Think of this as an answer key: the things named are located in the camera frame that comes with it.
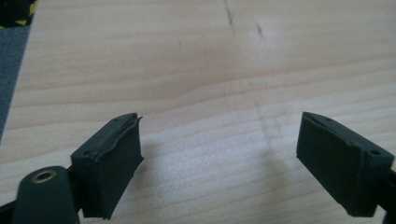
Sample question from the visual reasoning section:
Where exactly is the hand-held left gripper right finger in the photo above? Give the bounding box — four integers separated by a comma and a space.
295, 111, 395, 217

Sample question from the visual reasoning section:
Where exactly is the black and yellow hazard tape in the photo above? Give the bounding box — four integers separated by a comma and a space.
0, 0, 38, 31

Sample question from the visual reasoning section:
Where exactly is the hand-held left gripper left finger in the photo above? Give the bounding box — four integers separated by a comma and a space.
70, 112, 145, 220

